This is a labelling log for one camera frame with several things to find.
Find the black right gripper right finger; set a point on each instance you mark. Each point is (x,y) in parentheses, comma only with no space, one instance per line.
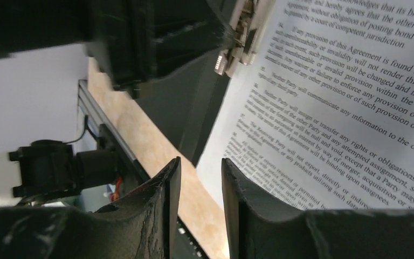
(259,225)

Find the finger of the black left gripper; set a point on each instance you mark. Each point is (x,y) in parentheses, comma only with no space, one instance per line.
(138,43)

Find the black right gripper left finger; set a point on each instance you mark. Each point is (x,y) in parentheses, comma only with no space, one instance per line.
(141,224)

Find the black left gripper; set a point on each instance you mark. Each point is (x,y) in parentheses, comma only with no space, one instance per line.
(32,25)

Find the silver folder binder clip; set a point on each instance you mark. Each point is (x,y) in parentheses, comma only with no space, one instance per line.
(249,20)

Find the white printed paper stack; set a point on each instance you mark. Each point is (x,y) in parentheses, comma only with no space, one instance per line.
(324,117)

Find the teal and black file folder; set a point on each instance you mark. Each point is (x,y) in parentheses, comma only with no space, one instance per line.
(185,106)

